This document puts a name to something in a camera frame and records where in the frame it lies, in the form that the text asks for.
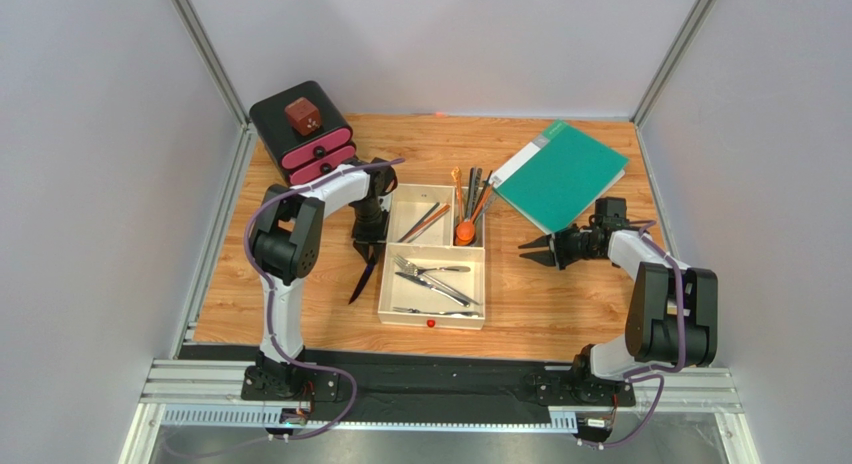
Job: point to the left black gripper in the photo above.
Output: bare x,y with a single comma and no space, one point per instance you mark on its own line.
365,239

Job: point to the black pink drawer box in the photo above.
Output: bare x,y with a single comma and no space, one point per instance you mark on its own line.
302,159

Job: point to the white divided utensil tray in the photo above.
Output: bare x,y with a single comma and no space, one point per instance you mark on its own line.
434,247

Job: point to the gold ornate spoon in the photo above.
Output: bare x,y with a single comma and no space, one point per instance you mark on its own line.
459,193

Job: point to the aluminium frame rail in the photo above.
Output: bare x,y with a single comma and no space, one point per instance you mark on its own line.
207,392

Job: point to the orange chopstick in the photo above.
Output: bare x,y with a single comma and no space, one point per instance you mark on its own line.
440,212

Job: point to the black spoon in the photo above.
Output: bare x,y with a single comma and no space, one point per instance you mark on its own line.
474,182

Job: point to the brown cube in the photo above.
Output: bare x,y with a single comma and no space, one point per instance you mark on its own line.
303,116

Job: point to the blue-grey chopstick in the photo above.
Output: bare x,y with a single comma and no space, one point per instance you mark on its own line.
418,223

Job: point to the green notebook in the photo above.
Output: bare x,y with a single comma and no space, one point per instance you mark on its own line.
555,177

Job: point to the blue serrated knife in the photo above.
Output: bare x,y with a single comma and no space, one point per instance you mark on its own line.
363,280

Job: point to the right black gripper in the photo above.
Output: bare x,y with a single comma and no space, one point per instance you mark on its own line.
558,247

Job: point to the silver table knife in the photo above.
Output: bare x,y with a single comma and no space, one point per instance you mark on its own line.
433,287

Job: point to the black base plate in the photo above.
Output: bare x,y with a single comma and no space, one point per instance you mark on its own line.
375,387

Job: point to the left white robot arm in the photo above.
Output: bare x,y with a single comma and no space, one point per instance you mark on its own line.
282,242

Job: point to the silver fork front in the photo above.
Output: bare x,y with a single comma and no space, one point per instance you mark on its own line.
465,314

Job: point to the silver fork diagonal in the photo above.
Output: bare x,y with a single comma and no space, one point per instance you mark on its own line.
401,262

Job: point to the silver fork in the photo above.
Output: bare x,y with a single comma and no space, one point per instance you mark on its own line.
465,314
417,270

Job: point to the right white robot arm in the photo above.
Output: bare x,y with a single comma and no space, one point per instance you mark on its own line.
672,318

